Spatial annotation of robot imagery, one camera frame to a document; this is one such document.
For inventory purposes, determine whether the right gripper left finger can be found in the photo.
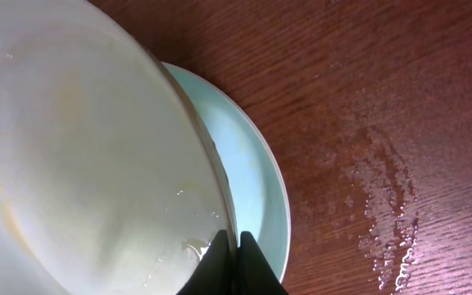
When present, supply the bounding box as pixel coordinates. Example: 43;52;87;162
177;229;233;295

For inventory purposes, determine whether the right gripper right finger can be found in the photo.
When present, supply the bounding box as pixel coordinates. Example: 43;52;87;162
237;231;288;295

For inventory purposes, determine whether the light blue plate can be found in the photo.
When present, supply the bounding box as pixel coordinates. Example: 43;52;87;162
165;63;291;281

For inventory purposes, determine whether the pale green plate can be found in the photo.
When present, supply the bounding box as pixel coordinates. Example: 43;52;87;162
0;1;237;294

